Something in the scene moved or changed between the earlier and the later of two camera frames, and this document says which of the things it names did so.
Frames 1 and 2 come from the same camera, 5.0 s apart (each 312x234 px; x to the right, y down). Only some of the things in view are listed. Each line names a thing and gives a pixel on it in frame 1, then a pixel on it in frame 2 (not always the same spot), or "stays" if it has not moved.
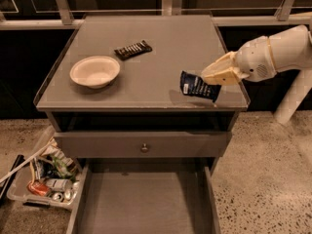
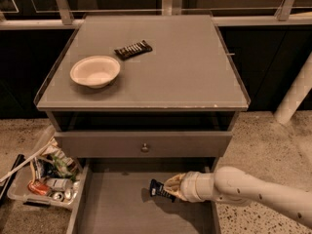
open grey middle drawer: x=146 y=196 stays
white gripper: x=253 y=60 → x=187 y=186
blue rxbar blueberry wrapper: x=196 y=85 → x=156 y=189
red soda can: x=38 y=188 stays
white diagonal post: x=294 y=96 stays
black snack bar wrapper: x=139 y=48 stays
